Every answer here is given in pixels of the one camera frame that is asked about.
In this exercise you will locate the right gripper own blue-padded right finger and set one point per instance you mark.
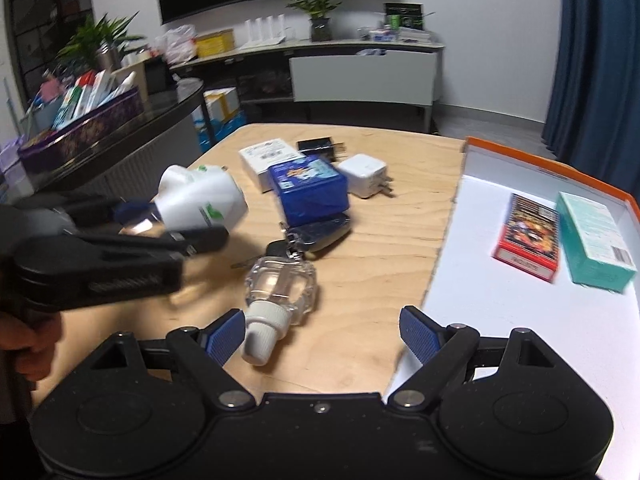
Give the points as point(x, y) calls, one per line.
point(443, 352)

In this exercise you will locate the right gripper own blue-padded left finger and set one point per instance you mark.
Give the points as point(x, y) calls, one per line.
point(201, 353)

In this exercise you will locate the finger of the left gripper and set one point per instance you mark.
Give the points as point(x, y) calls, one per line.
point(186, 243)
point(89, 209)

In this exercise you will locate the white mosquito repellent plug heater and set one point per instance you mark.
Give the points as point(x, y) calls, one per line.
point(189, 199)

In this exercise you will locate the clear glass perfume bottle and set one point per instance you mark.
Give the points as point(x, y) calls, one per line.
point(279, 293)

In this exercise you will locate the white charger packaging box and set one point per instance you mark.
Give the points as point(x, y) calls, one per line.
point(258, 158)

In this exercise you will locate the black car key fob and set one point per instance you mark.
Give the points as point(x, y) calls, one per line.
point(298, 242)

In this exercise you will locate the blue dental floss box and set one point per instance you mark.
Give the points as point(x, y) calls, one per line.
point(309, 189)

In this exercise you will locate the black usb wall charger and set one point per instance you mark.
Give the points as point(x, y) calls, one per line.
point(323, 147)

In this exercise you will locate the white usb wall charger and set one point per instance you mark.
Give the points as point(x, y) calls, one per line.
point(366, 176)

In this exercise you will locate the person's left hand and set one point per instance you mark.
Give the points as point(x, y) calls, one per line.
point(35, 346)

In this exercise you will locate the purple patterned storage box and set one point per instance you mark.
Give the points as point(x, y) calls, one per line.
point(51, 150)

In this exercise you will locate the blue plastic bag on floor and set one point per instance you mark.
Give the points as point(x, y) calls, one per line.
point(221, 129)

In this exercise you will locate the red playing card box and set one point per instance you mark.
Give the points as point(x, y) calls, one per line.
point(529, 238)

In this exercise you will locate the black glass side table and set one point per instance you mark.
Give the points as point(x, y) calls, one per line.
point(162, 111)

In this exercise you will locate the white yellow carton on floor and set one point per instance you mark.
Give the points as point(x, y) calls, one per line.
point(222, 104)

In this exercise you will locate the orange white cardboard box lid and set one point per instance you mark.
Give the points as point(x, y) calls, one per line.
point(523, 360)

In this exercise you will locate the large leafy plant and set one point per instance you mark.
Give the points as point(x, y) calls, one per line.
point(82, 49)

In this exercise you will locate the teal cardboard box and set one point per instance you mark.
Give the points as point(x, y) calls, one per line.
point(594, 248)

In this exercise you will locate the white plastic bag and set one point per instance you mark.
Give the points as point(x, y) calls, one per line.
point(177, 45)

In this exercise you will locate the yellow box on console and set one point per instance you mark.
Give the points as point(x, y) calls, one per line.
point(214, 43)

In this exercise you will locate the white wifi router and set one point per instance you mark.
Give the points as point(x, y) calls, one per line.
point(264, 32)

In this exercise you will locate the white black tv console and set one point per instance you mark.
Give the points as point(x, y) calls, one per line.
point(407, 73)

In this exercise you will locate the blue curtain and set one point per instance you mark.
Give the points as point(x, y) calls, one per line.
point(592, 122)

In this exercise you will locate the black framed sign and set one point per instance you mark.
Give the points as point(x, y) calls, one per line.
point(404, 15)

